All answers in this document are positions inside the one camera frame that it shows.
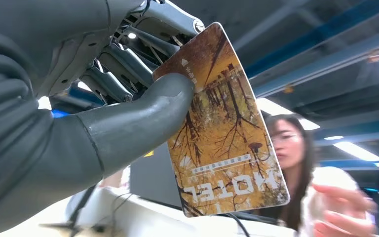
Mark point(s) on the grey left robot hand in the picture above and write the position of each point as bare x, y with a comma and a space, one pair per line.
134, 124

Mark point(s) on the autumn print hotel key card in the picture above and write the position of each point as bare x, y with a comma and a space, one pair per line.
222, 137

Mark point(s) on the person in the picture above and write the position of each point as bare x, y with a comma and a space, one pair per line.
291, 144

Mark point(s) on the dark laptop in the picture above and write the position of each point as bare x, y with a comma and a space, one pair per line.
150, 180

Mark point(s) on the ceiling light panel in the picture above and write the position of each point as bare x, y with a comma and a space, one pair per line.
333, 138
356, 151
271, 108

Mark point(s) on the white desk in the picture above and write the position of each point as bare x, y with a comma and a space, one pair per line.
143, 219

